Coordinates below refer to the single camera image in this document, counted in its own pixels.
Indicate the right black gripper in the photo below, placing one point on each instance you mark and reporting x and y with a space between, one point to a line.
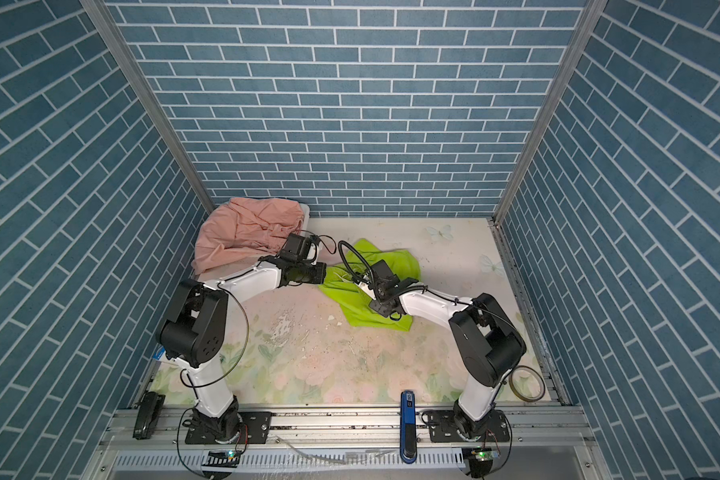
378 307

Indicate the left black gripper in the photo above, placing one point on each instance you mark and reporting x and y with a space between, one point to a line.
320 271

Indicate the neon green shorts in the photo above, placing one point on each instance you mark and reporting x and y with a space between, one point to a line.
359 278

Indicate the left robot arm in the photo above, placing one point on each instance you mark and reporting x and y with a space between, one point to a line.
193 329

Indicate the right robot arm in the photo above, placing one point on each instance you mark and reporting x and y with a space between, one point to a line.
489 344

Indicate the pink shorts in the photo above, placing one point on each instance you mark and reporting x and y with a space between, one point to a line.
246 231

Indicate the blue handheld tool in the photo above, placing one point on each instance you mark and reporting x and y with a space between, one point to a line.
408 435

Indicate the brown tape roll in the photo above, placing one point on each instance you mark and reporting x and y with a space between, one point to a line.
527 384

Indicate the black stapler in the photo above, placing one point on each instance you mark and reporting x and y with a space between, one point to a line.
148 414

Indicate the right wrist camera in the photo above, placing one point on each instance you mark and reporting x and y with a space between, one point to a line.
366 288

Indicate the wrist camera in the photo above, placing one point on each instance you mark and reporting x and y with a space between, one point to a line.
300 248
366 288

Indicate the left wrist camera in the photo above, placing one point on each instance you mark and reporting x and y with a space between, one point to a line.
300 248

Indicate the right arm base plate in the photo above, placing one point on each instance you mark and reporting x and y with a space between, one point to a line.
450 426

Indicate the aluminium front rail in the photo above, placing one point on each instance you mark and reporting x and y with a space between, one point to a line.
355 426

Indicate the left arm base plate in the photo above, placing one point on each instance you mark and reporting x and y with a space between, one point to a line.
236 428

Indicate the white slotted cable duct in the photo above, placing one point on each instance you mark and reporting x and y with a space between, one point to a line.
282 460

